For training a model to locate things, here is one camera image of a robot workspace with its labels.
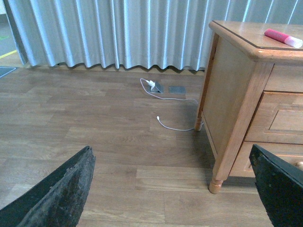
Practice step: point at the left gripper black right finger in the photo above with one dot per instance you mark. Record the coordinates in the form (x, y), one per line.
(280, 189)

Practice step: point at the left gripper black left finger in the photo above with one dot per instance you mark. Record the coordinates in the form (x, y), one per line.
(56, 201)

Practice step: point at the wooden drawer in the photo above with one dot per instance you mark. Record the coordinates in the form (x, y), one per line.
(278, 119)
(255, 154)

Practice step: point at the pink marker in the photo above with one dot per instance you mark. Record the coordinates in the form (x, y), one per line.
(284, 38)

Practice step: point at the bottom drawer knob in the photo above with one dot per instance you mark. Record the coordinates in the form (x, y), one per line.
(299, 165)

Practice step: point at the wooden nightstand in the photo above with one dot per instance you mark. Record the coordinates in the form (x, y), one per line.
(243, 64)

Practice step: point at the closed floor socket plate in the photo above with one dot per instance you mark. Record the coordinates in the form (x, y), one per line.
(177, 90)

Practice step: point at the white charger plug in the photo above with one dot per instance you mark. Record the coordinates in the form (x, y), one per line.
(150, 83)

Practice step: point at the grey pleated curtain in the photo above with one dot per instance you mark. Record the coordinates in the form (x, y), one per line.
(131, 32)

